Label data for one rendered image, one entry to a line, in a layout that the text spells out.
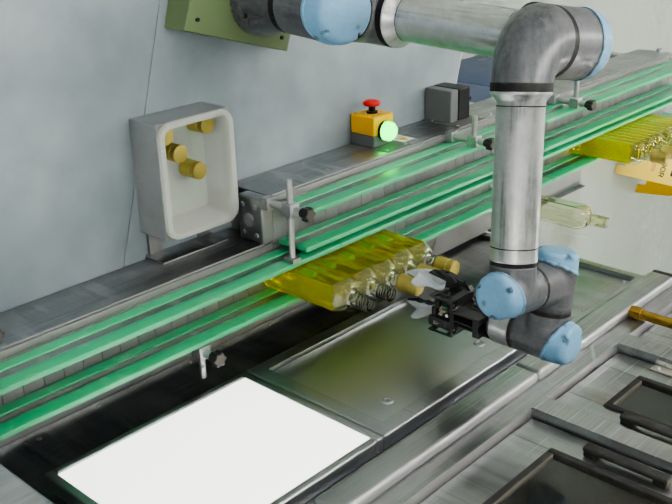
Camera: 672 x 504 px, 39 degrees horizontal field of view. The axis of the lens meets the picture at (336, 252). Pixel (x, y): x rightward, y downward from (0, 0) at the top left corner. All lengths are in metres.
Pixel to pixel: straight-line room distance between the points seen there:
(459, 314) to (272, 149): 0.59
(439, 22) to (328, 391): 0.68
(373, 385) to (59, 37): 0.82
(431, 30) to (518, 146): 0.34
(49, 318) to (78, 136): 0.32
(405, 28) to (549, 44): 0.37
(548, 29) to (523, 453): 0.70
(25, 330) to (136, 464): 0.29
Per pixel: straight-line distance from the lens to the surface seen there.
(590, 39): 1.58
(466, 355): 1.88
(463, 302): 1.75
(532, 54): 1.48
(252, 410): 1.71
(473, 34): 1.68
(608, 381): 1.92
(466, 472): 1.63
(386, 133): 2.17
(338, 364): 1.84
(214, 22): 1.83
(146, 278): 1.80
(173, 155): 1.80
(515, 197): 1.49
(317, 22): 1.71
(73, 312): 1.70
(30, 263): 1.76
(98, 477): 1.59
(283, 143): 2.08
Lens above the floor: 2.20
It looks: 39 degrees down
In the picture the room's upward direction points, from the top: 108 degrees clockwise
